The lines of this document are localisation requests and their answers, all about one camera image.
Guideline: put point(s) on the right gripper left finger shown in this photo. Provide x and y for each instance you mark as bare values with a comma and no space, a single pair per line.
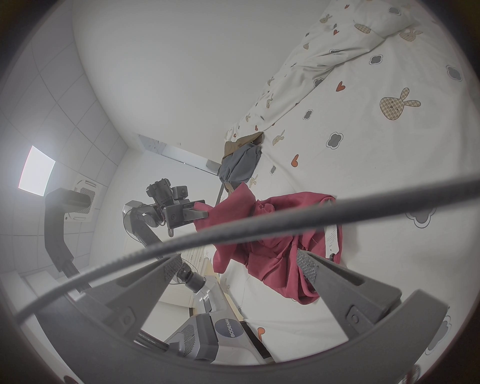
131,300

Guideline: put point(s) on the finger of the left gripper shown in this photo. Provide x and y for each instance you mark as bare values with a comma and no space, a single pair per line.
198,203
198,214

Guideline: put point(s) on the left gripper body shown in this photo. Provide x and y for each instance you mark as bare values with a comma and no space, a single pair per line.
180,215

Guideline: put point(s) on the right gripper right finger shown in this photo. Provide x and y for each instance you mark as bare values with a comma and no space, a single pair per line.
356,300

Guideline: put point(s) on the red shirt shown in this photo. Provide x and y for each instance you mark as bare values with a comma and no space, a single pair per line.
270,262

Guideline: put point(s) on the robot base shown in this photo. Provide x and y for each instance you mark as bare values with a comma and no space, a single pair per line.
210,337

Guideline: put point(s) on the grey garment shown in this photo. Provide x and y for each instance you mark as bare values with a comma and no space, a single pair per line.
242,163

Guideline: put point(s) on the brown garment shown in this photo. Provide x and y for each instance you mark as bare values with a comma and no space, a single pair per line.
240,140

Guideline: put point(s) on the white ceiling air conditioner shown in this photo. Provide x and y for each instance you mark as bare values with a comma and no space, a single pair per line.
84,185

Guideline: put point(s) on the square ceiling light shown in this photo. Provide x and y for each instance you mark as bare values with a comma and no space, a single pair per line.
36,170

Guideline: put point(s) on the bed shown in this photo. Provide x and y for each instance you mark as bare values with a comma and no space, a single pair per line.
375,150

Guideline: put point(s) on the white printed quilt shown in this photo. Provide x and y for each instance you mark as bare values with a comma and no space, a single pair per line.
311,71

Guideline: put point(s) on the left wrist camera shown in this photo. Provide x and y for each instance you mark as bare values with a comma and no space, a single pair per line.
180,192

